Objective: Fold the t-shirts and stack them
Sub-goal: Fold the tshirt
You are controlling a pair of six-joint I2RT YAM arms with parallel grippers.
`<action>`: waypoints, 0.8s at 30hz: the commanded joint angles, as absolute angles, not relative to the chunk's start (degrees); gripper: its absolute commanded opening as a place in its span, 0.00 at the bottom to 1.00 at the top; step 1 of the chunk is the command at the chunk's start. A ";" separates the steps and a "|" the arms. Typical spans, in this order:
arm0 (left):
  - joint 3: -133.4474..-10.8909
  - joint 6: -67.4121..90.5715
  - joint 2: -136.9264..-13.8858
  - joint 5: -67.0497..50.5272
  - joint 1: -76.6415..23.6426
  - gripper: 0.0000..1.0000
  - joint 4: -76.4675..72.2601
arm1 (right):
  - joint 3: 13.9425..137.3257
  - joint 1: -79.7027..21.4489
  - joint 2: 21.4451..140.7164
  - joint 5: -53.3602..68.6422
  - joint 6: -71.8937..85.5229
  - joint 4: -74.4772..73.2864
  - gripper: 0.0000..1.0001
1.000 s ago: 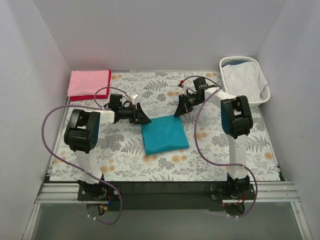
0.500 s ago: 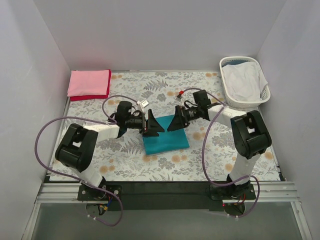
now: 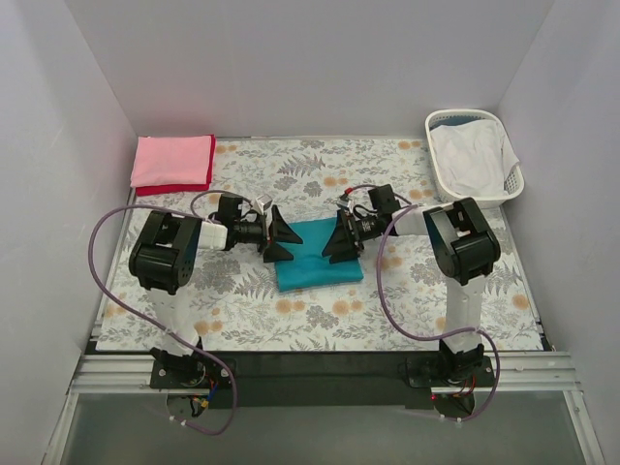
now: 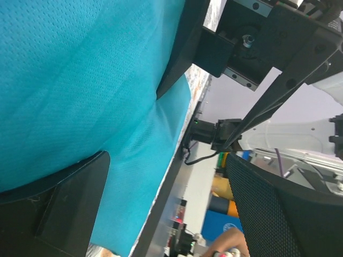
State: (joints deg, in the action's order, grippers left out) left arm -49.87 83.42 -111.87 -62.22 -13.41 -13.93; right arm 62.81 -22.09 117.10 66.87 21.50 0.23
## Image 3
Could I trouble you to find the aluminium frame rail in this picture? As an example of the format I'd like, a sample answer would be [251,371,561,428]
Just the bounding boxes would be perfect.
[45,351,605,464]

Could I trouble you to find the white laundry basket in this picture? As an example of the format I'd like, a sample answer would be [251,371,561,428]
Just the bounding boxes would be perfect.
[424,108,525,208]

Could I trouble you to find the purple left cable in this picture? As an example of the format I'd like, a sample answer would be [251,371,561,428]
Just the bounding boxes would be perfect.
[88,191,239,435]

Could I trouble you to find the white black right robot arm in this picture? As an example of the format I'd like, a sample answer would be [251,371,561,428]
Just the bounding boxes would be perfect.
[322,184,501,386]

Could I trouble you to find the pink folded t shirt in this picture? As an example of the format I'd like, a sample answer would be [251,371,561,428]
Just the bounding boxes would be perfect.
[129,135,215,189]

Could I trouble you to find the red folded t shirt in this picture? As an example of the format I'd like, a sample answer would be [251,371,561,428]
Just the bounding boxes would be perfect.
[134,134,217,198]

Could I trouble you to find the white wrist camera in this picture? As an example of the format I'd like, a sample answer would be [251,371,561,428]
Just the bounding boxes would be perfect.
[252,194,273,215]
[336,192,354,214]

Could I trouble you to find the teal t shirt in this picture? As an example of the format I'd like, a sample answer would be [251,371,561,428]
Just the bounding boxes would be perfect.
[275,217,363,293]

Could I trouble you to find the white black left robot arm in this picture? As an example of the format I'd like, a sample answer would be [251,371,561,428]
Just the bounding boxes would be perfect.
[129,192,303,388]

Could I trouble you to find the white t shirt in basket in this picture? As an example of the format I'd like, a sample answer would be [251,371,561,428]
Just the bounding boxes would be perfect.
[430,119,519,198]

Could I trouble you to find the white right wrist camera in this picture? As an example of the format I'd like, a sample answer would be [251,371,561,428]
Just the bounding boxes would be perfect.
[336,192,354,214]

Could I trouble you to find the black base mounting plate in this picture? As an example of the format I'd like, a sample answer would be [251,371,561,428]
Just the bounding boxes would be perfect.
[149,352,495,413]

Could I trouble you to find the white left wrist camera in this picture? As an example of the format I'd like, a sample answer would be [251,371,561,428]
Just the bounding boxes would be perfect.
[252,194,273,215]

